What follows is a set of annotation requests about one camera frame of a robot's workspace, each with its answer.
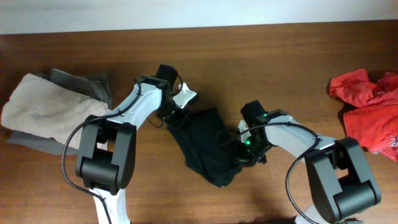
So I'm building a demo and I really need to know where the black t-shirt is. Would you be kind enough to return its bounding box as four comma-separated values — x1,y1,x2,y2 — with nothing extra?
167,108,242,187

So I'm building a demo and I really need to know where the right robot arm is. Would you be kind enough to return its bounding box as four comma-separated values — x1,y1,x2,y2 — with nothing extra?
238,100,381,223

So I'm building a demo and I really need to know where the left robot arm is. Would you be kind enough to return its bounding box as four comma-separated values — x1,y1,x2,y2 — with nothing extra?
75,65,198,223

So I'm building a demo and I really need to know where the grey folded garment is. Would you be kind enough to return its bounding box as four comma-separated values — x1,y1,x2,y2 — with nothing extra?
6,68,113,156

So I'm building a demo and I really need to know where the red crumpled garment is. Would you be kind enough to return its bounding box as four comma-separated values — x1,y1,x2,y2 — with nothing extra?
328,68,397,162

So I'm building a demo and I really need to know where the beige folded garment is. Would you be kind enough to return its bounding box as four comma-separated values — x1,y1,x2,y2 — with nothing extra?
0,73,113,150

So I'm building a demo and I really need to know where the left black cable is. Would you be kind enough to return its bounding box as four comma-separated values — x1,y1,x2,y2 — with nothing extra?
61,73,184,224

